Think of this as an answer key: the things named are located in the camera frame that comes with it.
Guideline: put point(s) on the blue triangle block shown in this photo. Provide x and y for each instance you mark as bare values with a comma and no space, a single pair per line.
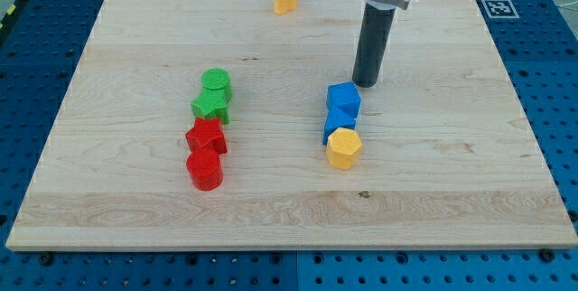
335,119

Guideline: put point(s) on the yellow hexagon block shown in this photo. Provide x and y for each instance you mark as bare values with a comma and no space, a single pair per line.
343,148

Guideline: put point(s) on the blue cube block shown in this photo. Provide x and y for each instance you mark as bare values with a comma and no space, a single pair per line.
344,96

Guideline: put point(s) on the green star block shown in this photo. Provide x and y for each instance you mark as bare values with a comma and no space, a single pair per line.
211,104

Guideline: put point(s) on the red star block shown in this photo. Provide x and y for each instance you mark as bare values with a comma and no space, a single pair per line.
207,133

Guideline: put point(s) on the green cylinder block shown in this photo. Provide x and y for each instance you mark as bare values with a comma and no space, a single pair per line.
217,79

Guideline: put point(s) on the light wooden board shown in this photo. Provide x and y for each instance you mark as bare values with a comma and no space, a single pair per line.
448,161

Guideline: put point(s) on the red cylinder block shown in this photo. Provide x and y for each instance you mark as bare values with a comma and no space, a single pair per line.
205,170

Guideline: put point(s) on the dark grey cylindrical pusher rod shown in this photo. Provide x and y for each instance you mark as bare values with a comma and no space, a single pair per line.
374,32

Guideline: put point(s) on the white fiducial marker tag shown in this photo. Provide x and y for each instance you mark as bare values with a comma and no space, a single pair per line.
500,9

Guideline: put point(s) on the blue perforated table plate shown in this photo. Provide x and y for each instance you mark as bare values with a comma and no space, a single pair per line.
37,62

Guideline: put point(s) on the yellow black hazard tape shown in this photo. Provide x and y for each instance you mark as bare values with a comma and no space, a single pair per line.
12,13

